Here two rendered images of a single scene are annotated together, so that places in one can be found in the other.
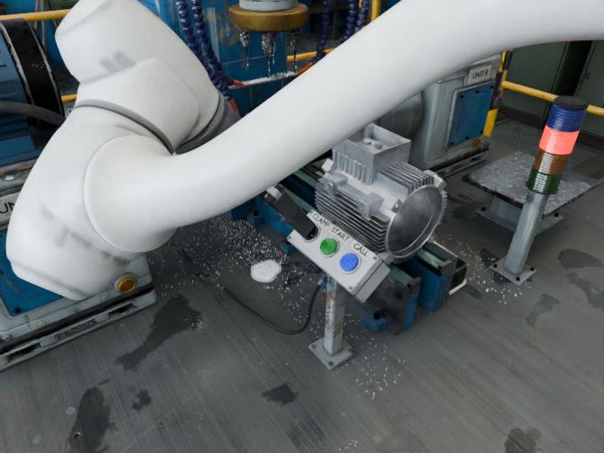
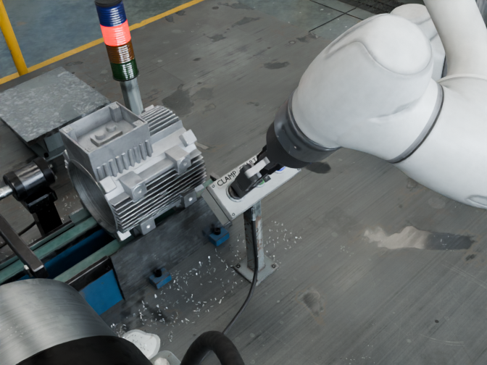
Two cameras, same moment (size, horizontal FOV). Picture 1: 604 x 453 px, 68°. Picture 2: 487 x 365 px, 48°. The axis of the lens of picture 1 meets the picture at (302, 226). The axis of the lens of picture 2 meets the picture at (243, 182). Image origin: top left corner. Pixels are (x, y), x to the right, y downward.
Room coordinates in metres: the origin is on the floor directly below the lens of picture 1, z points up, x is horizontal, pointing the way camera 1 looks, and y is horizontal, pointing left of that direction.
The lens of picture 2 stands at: (0.65, 0.65, 1.69)
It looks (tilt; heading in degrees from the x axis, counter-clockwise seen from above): 42 degrees down; 266
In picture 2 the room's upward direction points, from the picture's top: 5 degrees counter-clockwise
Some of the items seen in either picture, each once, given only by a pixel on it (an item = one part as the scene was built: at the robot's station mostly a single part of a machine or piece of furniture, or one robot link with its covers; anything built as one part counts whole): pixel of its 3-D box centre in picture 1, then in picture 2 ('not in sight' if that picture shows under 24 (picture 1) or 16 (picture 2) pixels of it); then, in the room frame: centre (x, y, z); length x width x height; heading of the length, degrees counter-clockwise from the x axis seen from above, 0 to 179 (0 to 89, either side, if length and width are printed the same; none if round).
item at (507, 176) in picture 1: (524, 197); (52, 118); (1.08, -0.62, 0.86); 0.27 x 0.24 x 0.12; 126
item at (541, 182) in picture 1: (545, 177); (124, 66); (0.84, -0.51, 1.05); 0.06 x 0.06 x 0.04
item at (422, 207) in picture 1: (378, 200); (136, 171); (0.80, -0.16, 1.02); 0.20 x 0.19 x 0.19; 36
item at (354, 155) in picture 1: (369, 153); (107, 142); (0.83, -0.14, 1.11); 0.12 x 0.11 x 0.07; 36
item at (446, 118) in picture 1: (431, 106); not in sight; (1.45, -0.43, 0.99); 0.35 x 0.31 x 0.37; 126
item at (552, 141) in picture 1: (558, 137); (115, 30); (0.84, -0.51, 1.14); 0.06 x 0.06 x 0.04
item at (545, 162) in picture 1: (551, 158); (119, 48); (0.84, -0.51, 1.10); 0.06 x 0.06 x 0.04
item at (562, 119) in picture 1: (566, 116); (111, 11); (0.84, -0.51, 1.19); 0.06 x 0.06 x 0.04
